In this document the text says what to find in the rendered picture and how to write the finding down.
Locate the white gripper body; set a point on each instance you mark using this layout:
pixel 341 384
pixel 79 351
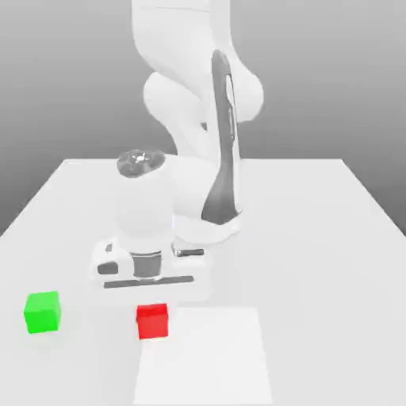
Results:
pixel 149 282

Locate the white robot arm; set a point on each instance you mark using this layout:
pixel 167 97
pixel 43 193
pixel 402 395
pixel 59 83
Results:
pixel 177 104

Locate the small red cube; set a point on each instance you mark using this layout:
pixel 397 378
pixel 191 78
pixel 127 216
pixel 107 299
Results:
pixel 153 323

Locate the small green cube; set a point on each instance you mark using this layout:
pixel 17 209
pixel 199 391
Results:
pixel 42 313

